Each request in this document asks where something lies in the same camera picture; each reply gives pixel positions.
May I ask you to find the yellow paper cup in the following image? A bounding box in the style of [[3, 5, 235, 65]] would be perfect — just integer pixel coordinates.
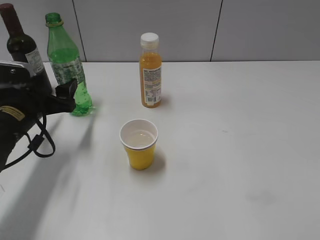
[[119, 119, 158, 170]]

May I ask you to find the orange juice bottle white cap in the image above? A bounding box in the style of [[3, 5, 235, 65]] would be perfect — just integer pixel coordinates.
[[139, 32, 162, 108]]

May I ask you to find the dark red wine bottle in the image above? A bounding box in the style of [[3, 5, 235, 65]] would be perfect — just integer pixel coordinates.
[[0, 3, 52, 95]]

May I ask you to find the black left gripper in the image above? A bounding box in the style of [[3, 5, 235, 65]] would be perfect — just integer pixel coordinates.
[[0, 61, 78, 171]]

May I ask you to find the green sprite plastic bottle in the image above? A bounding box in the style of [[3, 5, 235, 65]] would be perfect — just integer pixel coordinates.
[[45, 12, 93, 117]]

